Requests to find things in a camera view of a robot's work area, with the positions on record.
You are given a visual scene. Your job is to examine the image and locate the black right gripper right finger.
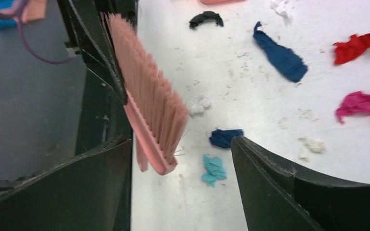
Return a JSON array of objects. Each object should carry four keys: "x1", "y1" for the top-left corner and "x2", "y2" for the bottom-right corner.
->
[{"x1": 231, "y1": 136, "x2": 370, "y2": 231}]

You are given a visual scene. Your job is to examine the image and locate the long dark blue paper scrap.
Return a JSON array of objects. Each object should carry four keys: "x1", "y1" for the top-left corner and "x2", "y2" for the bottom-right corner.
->
[{"x1": 253, "y1": 21, "x2": 308, "y2": 83}]

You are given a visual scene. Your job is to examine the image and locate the small dark blue paper scrap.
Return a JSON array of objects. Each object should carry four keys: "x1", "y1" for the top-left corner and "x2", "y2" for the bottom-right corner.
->
[{"x1": 209, "y1": 129, "x2": 244, "y2": 149}]

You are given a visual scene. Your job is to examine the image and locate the red paper scrap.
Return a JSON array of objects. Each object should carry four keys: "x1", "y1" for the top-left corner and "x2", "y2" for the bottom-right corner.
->
[{"x1": 333, "y1": 33, "x2": 370, "y2": 65}]

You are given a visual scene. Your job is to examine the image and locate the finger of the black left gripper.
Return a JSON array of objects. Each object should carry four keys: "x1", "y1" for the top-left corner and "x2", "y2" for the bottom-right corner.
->
[{"x1": 65, "y1": 0, "x2": 127, "y2": 105}]

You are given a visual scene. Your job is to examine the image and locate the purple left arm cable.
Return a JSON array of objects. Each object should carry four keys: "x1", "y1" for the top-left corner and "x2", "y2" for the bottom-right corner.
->
[{"x1": 0, "y1": 0, "x2": 77, "y2": 65}]

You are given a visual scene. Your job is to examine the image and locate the small white paper scrap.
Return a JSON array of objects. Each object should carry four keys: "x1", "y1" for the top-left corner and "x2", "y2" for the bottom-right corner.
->
[{"x1": 298, "y1": 137, "x2": 326, "y2": 162}]

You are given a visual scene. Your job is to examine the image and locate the magenta paper scrap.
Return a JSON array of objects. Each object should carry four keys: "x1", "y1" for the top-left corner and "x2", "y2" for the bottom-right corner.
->
[{"x1": 335, "y1": 91, "x2": 370, "y2": 124}]

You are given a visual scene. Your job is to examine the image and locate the white paper scrap front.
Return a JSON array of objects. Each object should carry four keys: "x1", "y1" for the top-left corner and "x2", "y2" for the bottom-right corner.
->
[{"x1": 188, "y1": 95, "x2": 211, "y2": 117}]

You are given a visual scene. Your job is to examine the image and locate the pink dustpan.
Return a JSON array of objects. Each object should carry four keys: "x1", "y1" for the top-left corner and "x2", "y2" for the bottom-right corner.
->
[{"x1": 199, "y1": 0, "x2": 244, "y2": 5}]

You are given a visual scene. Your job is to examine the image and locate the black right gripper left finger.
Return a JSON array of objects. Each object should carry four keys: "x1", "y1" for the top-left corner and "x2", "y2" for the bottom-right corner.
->
[{"x1": 0, "y1": 138, "x2": 132, "y2": 231}]

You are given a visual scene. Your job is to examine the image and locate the white paper scrap left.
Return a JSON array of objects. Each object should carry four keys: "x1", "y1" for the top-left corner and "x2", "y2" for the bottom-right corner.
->
[{"x1": 269, "y1": 0, "x2": 291, "y2": 18}]

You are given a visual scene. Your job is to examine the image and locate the light blue paper scrap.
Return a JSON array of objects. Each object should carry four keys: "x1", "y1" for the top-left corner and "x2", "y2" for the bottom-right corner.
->
[{"x1": 201, "y1": 154, "x2": 227, "y2": 187}]

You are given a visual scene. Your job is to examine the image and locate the pink hand broom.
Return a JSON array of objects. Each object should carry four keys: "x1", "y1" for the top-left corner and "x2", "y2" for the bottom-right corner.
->
[{"x1": 104, "y1": 13, "x2": 188, "y2": 175}]

